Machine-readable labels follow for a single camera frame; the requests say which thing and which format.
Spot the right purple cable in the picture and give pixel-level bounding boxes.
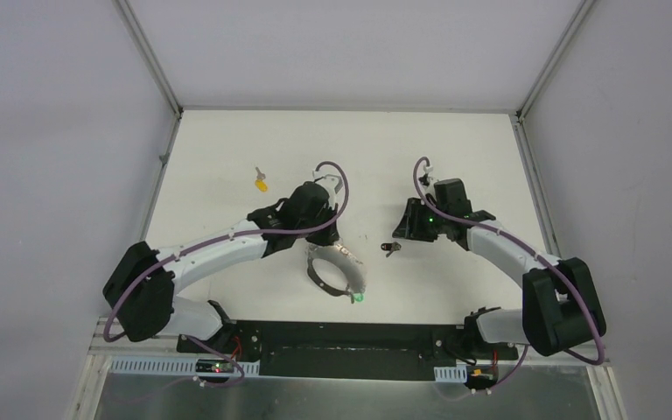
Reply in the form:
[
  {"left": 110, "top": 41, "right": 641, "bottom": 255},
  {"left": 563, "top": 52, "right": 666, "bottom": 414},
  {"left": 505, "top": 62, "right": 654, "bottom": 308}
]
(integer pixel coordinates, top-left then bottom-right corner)
[{"left": 412, "top": 156, "right": 608, "bottom": 401}]

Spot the key with black tag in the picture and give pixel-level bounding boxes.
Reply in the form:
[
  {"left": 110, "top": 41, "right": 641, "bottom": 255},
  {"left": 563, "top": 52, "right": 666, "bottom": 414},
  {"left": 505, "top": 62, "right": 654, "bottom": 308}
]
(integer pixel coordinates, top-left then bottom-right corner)
[{"left": 381, "top": 241, "right": 402, "bottom": 257}]

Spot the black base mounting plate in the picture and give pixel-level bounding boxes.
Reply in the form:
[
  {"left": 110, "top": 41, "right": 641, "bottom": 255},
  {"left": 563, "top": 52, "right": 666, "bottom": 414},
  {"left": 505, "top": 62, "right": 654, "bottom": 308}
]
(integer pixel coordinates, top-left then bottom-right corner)
[{"left": 176, "top": 320, "right": 519, "bottom": 382}]

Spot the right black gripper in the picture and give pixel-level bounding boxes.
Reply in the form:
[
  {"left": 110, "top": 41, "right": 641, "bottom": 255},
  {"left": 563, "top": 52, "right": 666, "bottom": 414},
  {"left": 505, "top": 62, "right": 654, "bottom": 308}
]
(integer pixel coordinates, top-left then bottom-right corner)
[{"left": 392, "top": 197, "right": 450, "bottom": 242}]

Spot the key with yellow tag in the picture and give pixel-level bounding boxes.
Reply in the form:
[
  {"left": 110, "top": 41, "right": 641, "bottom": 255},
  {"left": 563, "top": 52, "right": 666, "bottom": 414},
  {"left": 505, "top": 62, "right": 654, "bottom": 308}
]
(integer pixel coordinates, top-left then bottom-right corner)
[{"left": 255, "top": 167, "right": 269, "bottom": 193}]

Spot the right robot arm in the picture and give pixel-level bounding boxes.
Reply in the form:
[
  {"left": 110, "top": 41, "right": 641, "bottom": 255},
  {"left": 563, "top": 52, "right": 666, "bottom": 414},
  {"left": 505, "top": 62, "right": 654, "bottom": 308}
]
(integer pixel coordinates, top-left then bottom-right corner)
[{"left": 393, "top": 175, "right": 606, "bottom": 365}]

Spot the perforated metal ring plate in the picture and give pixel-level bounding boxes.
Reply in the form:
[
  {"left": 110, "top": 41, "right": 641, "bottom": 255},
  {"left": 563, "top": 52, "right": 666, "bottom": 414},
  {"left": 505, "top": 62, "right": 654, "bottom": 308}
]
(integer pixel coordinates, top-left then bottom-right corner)
[{"left": 306, "top": 243, "right": 367, "bottom": 301}]

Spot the white slotted cable duct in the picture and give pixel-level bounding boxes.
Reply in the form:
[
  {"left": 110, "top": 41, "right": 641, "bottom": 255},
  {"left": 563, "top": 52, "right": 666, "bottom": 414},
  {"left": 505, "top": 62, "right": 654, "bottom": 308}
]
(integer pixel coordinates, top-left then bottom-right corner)
[{"left": 108, "top": 356, "right": 241, "bottom": 378}]

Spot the aluminium frame rail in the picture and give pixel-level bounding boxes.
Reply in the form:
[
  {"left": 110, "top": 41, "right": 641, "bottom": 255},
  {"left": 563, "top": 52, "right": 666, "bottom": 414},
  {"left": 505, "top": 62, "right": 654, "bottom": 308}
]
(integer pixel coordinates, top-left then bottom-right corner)
[{"left": 89, "top": 317, "right": 598, "bottom": 366}]

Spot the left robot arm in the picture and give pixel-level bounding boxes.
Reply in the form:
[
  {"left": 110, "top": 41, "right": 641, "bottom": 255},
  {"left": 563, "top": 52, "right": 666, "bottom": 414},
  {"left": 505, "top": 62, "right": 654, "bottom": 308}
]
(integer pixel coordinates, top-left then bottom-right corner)
[{"left": 102, "top": 175, "right": 344, "bottom": 354}]

